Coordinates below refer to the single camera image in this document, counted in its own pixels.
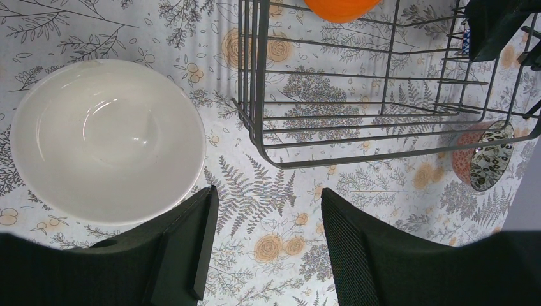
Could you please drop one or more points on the black wire dish rack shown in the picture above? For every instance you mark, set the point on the black wire dish rack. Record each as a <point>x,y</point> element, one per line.
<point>391,84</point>

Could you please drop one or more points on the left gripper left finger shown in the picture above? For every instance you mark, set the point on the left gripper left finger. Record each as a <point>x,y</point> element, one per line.
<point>164,261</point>

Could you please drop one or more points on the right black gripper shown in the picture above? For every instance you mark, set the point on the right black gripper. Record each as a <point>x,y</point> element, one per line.
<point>493,23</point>

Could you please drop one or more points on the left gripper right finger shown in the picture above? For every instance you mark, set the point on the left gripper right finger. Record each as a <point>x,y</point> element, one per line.
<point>374,263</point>

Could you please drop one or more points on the beige bowl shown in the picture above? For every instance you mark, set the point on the beige bowl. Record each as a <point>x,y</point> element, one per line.
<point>108,141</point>

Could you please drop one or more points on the orange bowl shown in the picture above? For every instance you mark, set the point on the orange bowl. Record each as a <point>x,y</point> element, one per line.
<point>341,11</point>

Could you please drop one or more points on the blue zigzag pattern bowl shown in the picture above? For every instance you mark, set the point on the blue zigzag pattern bowl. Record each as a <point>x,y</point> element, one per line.
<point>465,42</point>

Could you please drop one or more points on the floral patterned table mat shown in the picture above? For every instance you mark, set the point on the floral patterned table mat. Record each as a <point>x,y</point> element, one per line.
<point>270,246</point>

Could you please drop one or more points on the pink speckled bowl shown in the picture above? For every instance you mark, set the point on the pink speckled bowl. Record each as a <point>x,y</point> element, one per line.
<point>482,167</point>

